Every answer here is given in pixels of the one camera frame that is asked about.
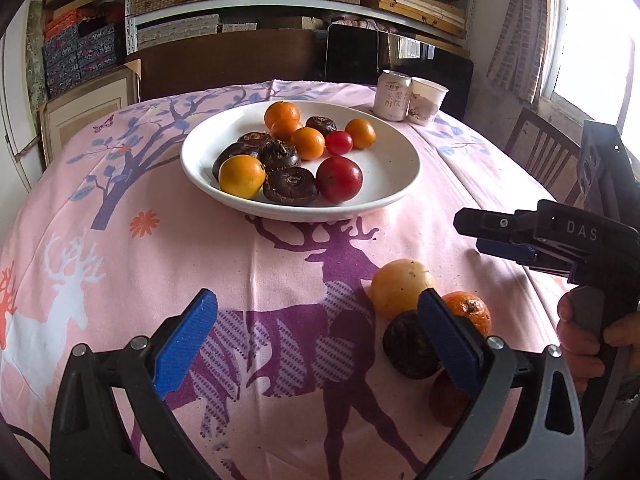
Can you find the window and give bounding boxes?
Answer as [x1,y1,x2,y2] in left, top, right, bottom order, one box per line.
[540,0,640,131]

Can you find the white oval plate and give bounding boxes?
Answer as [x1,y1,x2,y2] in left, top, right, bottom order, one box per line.
[180,100,421,222]

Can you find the small orange tomato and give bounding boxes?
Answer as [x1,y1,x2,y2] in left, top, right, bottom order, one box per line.
[344,118,377,150]

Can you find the orange patterned box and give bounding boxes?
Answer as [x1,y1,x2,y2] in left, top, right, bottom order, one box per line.
[44,10,83,41]

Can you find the brown wooden board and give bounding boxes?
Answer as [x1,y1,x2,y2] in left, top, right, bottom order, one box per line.
[140,27,326,101]

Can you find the wooden chair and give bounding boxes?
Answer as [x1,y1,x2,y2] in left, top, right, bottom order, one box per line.
[505,106,586,206]

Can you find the orange mandarin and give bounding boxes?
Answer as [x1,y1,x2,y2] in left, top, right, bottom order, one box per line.
[270,119,304,142]
[264,101,302,128]
[440,291,492,338]
[290,126,326,162]

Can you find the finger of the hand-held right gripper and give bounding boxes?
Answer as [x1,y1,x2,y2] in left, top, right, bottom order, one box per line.
[475,238,536,264]
[453,207,538,242]

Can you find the yellow-orange tomato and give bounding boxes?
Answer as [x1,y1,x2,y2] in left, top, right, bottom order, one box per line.
[218,155,266,199]

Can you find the black cable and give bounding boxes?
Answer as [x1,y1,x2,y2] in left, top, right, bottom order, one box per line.
[10,425,51,461]

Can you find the black panel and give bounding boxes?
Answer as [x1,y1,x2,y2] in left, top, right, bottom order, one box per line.
[325,24,473,121]

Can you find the white paper cup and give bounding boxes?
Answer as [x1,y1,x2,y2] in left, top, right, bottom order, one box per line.
[407,77,449,126]

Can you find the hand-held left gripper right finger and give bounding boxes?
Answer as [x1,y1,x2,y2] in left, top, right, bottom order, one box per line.
[415,287,587,480]

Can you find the stack of wooden frames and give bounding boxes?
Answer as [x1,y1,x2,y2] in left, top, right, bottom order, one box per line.
[367,0,468,43]

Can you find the red cherry tomato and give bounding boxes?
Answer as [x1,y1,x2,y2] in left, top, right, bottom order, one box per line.
[325,130,354,156]

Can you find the framed picture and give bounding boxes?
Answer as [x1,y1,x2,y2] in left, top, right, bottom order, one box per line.
[40,60,141,166]

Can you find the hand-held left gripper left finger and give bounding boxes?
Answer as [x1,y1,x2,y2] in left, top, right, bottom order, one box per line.
[50,288,221,480]

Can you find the blue patterned storage boxes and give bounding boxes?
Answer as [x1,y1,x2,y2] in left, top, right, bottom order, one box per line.
[42,22,121,96]

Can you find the marbled green board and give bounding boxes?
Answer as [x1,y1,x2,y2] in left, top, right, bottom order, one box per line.
[25,0,48,106]

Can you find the dark brown water chestnut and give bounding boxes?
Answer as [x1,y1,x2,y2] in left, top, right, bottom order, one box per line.
[306,116,338,137]
[259,140,302,171]
[382,310,443,380]
[236,131,275,150]
[262,166,319,206]
[212,141,262,181]

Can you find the pink deer-print tablecloth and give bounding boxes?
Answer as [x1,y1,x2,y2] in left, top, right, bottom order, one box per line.
[0,79,596,480]

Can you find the metal storage shelf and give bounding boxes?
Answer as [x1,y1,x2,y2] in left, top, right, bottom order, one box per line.
[125,0,473,56]

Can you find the patterned curtain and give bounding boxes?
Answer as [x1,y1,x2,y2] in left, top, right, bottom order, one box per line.
[487,0,566,103]

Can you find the person's right hand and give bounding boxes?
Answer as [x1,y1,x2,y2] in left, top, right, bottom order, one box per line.
[556,291,640,380]

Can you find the white beverage can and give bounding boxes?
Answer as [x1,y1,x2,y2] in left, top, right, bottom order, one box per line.
[372,70,412,122]

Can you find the white door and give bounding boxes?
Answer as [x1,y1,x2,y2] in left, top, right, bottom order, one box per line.
[0,25,46,191]

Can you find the pale yellow tomato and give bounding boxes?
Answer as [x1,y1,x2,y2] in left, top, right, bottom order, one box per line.
[370,258,437,321]

